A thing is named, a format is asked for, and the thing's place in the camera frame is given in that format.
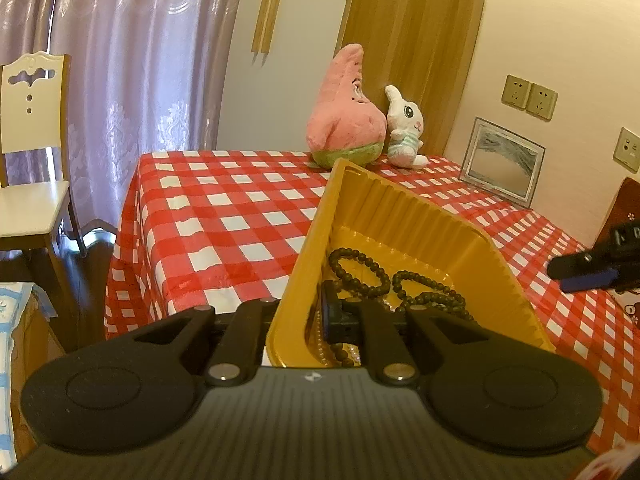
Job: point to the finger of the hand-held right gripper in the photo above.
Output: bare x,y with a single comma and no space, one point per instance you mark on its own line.
590,281
575,262

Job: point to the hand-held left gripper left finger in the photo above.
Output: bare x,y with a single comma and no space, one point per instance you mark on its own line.
250,322

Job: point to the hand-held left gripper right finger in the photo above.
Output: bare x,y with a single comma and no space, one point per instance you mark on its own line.
330,312

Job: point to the yellow plastic tray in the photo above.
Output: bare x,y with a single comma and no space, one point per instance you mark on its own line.
400,220

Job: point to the brown lucky cat cushion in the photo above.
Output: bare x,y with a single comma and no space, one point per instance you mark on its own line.
625,202

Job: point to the red white checkered tablecloth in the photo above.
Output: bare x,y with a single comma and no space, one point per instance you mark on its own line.
225,210

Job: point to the pink starfish plush toy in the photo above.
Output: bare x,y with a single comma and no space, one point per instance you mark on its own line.
345,120

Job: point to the white bunny plush toy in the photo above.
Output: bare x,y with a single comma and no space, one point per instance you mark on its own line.
407,130

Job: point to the cardboard box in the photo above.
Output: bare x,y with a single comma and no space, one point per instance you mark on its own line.
37,340

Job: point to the blue white paper packet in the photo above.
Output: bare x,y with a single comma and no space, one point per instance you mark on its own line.
15,305

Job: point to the cream wooden chair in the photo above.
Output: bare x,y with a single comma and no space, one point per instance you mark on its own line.
30,200

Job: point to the lilac patterned curtain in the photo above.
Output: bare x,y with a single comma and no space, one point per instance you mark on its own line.
125,60

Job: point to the beige wall socket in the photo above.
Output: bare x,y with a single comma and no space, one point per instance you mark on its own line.
516,92
542,101
629,150

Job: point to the sand art picture frame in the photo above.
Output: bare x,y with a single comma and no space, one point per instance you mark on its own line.
502,160

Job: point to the wooden wall panel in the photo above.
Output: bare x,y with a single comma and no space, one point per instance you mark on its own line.
415,35

